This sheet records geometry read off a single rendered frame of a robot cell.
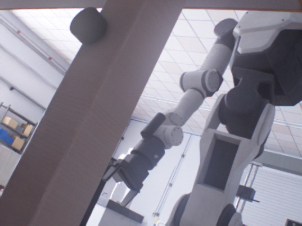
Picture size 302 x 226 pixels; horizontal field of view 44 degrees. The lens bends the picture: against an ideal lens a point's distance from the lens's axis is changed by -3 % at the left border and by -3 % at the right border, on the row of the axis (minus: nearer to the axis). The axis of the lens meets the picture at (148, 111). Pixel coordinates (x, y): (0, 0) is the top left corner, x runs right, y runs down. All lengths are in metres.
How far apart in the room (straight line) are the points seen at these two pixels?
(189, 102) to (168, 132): 0.16
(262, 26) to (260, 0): 0.75
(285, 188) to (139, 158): 11.91
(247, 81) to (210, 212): 0.41
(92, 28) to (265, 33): 0.96
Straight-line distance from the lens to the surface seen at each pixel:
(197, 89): 1.34
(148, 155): 1.15
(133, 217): 9.60
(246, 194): 3.85
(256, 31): 1.32
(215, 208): 1.10
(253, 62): 1.25
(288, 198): 12.85
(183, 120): 1.27
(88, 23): 0.39
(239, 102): 1.14
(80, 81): 0.39
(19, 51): 12.73
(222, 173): 1.15
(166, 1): 0.43
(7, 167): 8.11
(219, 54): 1.44
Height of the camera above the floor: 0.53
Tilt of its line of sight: 16 degrees up
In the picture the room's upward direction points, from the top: 25 degrees clockwise
